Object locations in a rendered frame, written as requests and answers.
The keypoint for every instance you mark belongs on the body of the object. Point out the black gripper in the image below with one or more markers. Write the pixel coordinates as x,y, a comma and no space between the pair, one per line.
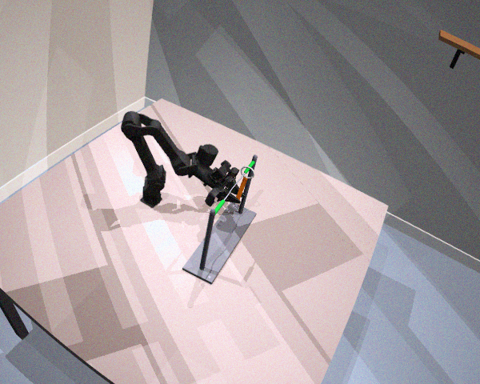
218,190

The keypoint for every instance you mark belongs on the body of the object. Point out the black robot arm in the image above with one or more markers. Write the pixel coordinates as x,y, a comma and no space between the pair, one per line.
155,180

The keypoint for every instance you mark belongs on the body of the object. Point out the orange bar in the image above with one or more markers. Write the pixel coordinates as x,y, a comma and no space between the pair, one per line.
244,182

